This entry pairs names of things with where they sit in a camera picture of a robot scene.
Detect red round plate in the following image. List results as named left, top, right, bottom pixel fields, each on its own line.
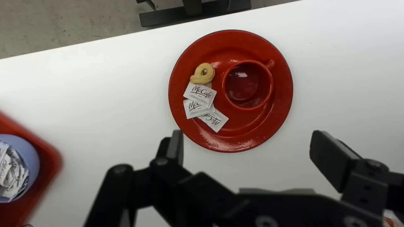
left=168, top=30, right=293, bottom=152

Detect white sugar packet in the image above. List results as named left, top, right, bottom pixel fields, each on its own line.
left=184, top=99, right=213, bottom=118
left=200, top=108, right=229, bottom=132
left=184, top=83, right=218, bottom=106

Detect white sugar packet bottom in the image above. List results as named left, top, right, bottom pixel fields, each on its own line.
left=200, top=108, right=229, bottom=132

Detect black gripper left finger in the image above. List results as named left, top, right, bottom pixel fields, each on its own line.
left=84, top=130, right=235, bottom=227

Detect white sugar packet middle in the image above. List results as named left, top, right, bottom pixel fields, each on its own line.
left=184, top=99, right=213, bottom=118

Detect red cup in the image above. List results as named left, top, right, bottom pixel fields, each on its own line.
left=221, top=59, right=276, bottom=111

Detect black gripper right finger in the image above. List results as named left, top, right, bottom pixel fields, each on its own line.
left=310, top=130, right=404, bottom=213

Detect red tray with packets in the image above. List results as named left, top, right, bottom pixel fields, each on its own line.
left=0, top=113, right=62, bottom=227

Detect white sugar packet top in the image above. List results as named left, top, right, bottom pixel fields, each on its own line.
left=184, top=83, right=218, bottom=106

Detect ring-shaped cookie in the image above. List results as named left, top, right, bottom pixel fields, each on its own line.
left=190, top=63, right=216, bottom=84

